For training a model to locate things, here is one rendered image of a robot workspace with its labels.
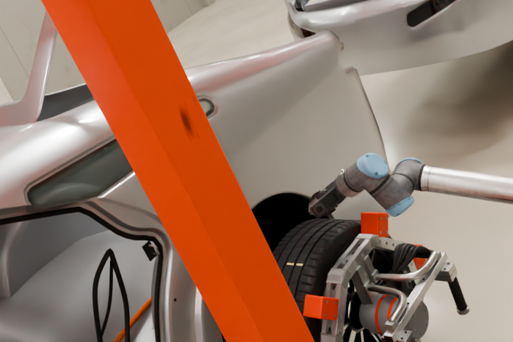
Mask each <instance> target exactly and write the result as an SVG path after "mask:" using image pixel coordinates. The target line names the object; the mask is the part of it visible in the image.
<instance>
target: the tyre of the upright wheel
mask: <svg viewBox="0 0 513 342"><path fill-rule="evenodd" d="M359 234H361V220H344V219H324V218H316V219H311V220H308V221H304V222H302V223H301V224H299V225H297V226H295V227H294V228H293V229H291V231H290V232H289V233H287V234H286V236H284V238H283V239H281V241H280V242H279V244H278V245H277V247H276V249H275V250H274V251H273V256H274V258H275V260H276V262H277V264H278V266H279V269H280V271H281V273H282V275H283V277H284V279H285V281H286V283H287V285H288V287H289V290H290V292H291V293H292V296H293V298H294V299H295V302H296V304H297V306H298V309H299V311H300V312H301V314H302V317H303V318H304V320H305V323H306V324H307V327H308V329H309V331H310V333H311V335H312V337H313V339H314V341H315V342H321V332H320V319H318V318H310V317H305V316H303V312H304V305H305V295H317V296H322V294H323V291H324V286H325V283H326V280H327V275H328V273H329V272H330V270H331V268H332V266H333V265H334V263H335V261H336V259H337V258H338V257H339V256H340V255H341V253H342V252H343V251H344V250H345V249H346V248H348V247H349V246H350V245H351V244H352V243H353V241H354V240H355V237H357V236H358V235H359Z"/></svg>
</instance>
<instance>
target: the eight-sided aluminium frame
mask: <svg viewBox="0 0 513 342"><path fill-rule="evenodd" d="M398 244H406V242H404V241H399V240H393V239H390V238H387V237H379V235H376V234H359V235H358V236H357V237H355V240H354V241H353V243H352V244H351V245H350V246H349V247H348V248H347V250H346V251H345V252H344V254H343V255H342V257H341V258H340V259H339V260H338V261H337V262H336V264H335V265H334V267H333V268H331V270H330V272H329V273H328V275H327V281H326V283H327V287H326V294H325V297H329V298H338V299H339V304H338V312H337V320H336V321H334V320H325V319H323V322H322V330H321V342H343V332H344V319H345V311H346V303H347V288H348V282H349V281H350V278H351V277H352V276H353V274H354V273H355V272H356V271H357V268H358V267H359V266H360V265H361V264H362V262H363V261H364V259H365V258H366V256H367V255H369V253H370V252H371V250H372V249H373V248H376V249H379V250H385V251H389V252H390V253H391V256H392V259H393V253H394V249H395V247H396V246H397V245H398ZM415 271H417V268H416V266H415V263H414V260H412V261H411V262H410V263H409V264H408V265H407V266H406V267H405V269H404V270H403V271H402V272H404V273H413V272H415ZM419 280H420V279H416V280H412V281H406V282H402V284H403V286H404V288H405V295H406V297H409V296H410V294H411V292H412V291H413V289H414V287H415V286H416V285H417V283H418V281H419Z"/></svg>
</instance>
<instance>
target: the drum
mask: <svg viewBox="0 0 513 342"><path fill-rule="evenodd" d="M398 301H399V300H398V298H396V297H394V296H392V295H385V294H379V296H378V297H377V299H376V300H375V301H374V304H373V305H369V304H367V305H363V304H362V303H361V305H360V310H359V317H360V323H361V324H362V326H363V327H364V328H365V329H369V331H371V332H372V333H374V334H382V335H383V334H384V333H385V331H386V329H387V328H386V326H385V323H386V322H387V321H388V319H389V317H390V316H391V314H392V313H393V312H394V310H395V308H396V307H397V305H398ZM428 323H429V313H428V308H427V306H426V304H425V303H424V302H423V301H421V302H420V304H419V305H418V307H417V308H416V310H415V312H414V314H413V315H412V316H411V318H410V320H409V321H408V323H407V324H406V326H405V328H404V329H403V330H407V331H412V333H413V335H414V336H415V339H420V338H422V337H423V336H424V335H425V333H426V331H427V329H428Z"/></svg>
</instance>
